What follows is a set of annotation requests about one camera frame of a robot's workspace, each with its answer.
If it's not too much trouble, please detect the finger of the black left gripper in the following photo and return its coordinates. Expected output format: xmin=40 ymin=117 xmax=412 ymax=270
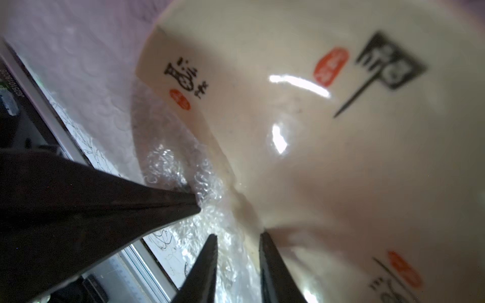
xmin=0 ymin=148 xmax=202 ymax=302

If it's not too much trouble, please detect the clear bubble wrap sheet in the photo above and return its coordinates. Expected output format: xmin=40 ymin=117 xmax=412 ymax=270
xmin=1 ymin=1 xmax=261 ymax=302

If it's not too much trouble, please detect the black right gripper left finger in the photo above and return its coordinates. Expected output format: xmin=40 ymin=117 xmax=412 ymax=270
xmin=171 ymin=234 xmax=218 ymax=303

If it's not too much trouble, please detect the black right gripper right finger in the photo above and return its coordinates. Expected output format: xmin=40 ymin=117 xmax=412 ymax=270
xmin=259 ymin=232 xmax=306 ymax=303

